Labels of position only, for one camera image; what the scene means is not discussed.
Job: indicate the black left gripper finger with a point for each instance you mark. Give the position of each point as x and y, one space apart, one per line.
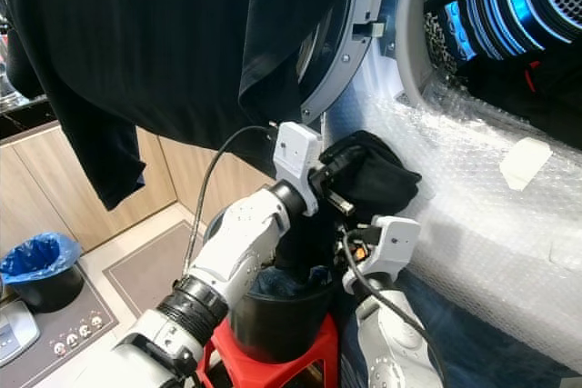
386 193
359 152

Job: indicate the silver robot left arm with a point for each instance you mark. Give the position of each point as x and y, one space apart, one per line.
236 243

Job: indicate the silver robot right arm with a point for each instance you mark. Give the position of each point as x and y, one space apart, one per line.
391 343

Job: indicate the blue garment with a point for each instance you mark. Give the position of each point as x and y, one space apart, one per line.
291 281

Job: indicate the black plastic bucket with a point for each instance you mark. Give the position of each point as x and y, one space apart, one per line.
273 329

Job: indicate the white tape piece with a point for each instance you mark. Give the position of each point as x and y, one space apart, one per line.
526 163

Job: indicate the red plastic stool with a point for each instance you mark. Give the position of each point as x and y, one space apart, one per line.
264 374

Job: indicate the blue jeans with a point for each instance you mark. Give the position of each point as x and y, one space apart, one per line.
491 352

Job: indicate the red garment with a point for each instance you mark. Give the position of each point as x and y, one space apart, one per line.
529 77

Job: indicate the blue bin bag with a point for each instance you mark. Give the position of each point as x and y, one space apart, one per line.
36 253

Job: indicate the wooden cabinet with black top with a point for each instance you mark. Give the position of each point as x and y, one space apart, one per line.
45 197

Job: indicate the white flat scale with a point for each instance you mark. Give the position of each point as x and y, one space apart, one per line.
16 333

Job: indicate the grey panda print floor mat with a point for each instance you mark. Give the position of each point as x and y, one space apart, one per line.
145 270
86 315

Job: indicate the black trash bin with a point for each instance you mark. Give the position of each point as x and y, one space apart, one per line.
50 295

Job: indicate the large black hanging shirt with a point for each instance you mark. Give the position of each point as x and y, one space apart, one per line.
164 43

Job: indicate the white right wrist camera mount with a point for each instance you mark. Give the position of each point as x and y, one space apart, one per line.
396 243

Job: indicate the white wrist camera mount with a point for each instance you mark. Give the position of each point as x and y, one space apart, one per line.
297 161
396 243

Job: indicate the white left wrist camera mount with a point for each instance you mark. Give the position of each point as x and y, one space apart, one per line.
297 161

